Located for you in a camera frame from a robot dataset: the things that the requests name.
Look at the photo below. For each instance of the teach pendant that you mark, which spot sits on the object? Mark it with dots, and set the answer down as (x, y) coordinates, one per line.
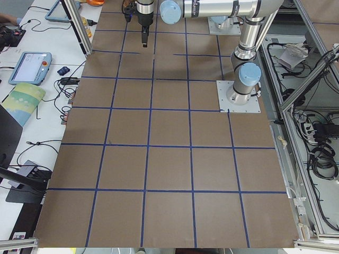
(31, 68)
(57, 13)

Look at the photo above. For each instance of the left teach pendant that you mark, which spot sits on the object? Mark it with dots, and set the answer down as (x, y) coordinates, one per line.
(31, 68)

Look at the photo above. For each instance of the right teach pendant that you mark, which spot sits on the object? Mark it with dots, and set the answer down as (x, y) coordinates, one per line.
(57, 13)

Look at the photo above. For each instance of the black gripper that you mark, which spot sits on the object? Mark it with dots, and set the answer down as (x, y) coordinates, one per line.
(144, 19)

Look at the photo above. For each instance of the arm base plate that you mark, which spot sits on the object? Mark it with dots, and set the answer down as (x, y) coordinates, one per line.
(224, 25)
(232, 102)

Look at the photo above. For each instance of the black monitor stand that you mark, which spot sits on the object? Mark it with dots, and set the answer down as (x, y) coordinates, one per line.
(28, 184)

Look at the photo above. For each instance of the orange bucket with lid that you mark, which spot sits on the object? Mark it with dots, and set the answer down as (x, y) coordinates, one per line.
(95, 2)

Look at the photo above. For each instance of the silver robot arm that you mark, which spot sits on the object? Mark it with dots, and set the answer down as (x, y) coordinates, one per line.
(250, 20)

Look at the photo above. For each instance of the small dark blue pouch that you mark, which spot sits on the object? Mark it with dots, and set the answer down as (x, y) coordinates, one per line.
(64, 70)

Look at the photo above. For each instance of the aluminium frame post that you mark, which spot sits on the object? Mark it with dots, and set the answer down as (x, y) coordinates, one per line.
(75, 20)

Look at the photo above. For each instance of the rolled green patterned mat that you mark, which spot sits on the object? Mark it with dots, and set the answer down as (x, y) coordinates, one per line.
(22, 101)

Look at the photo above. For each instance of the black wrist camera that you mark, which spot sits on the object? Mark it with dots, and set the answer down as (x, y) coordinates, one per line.
(128, 9)

